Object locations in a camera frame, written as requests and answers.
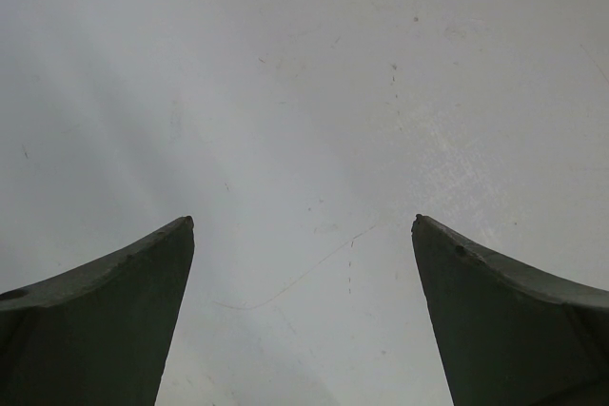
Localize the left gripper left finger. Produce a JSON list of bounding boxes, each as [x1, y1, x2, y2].
[[1, 216, 194, 405]]

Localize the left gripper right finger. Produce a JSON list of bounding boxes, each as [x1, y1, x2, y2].
[[411, 215, 608, 405]]

